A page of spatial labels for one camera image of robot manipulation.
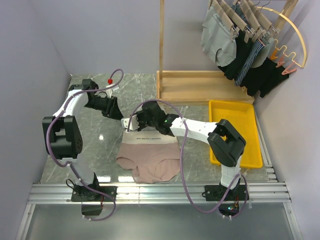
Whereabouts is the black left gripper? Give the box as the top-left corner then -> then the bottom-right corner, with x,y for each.
84,95 -> 124,121

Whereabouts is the pink and cream underwear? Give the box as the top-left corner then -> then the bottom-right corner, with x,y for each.
116,130 -> 180,184

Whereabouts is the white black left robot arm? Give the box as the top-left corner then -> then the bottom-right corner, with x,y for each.
42,79 -> 123,201

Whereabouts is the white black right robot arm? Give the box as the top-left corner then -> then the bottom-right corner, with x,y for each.
130,100 -> 247,200

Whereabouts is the black hanging underwear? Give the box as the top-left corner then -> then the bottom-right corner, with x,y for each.
218,31 -> 254,80
240,57 -> 290,98

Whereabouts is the black rear hanging underwear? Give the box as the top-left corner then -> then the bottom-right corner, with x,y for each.
240,57 -> 290,98

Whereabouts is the beige hanger on grey underwear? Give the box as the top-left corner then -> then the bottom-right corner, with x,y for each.
209,0 -> 239,40

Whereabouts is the light grey hanging underwear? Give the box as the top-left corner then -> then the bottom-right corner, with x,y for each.
251,37 -> 275,68

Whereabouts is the striped blue hanging underwear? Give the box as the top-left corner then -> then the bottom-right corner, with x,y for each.
231,0 -> 266,87

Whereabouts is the orange wavy clip hanger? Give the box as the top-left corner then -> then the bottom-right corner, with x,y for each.
270,39 -> 298,76

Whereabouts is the yellow plastic tray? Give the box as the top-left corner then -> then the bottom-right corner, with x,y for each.
208,100 -> 263,169

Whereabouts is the gold metal arc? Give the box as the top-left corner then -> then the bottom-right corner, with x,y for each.
258,5 -> 308,69

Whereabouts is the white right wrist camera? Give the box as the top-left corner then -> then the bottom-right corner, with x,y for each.
121,114 -> 139,131

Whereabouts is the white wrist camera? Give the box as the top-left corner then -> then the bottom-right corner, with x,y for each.
105,78 -> 119,98
121,114 -> 139,131

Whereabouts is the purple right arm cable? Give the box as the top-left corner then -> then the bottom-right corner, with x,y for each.
126,99 -> 250,220

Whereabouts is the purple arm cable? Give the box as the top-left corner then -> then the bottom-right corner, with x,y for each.
126,99 -> 250,220
46,68 -> 125,222

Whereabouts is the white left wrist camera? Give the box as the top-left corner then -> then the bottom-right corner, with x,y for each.
105,78 -> 119,98

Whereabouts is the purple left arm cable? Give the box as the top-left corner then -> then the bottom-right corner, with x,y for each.
46,68 -> 125,222

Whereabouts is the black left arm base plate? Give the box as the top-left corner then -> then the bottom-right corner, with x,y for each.
71,186 -> 118,202

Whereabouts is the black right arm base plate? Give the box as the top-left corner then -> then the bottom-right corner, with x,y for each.
199,183 -> 250,202

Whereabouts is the wooden rack upright post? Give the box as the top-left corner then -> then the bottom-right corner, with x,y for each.
157,0 -> 165,98

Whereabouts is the aluminium rail frame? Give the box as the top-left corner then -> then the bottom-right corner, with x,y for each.
18,115 -> 303,240

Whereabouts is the wooden rack right post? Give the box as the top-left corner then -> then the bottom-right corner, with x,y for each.
273,0 -> 299,31

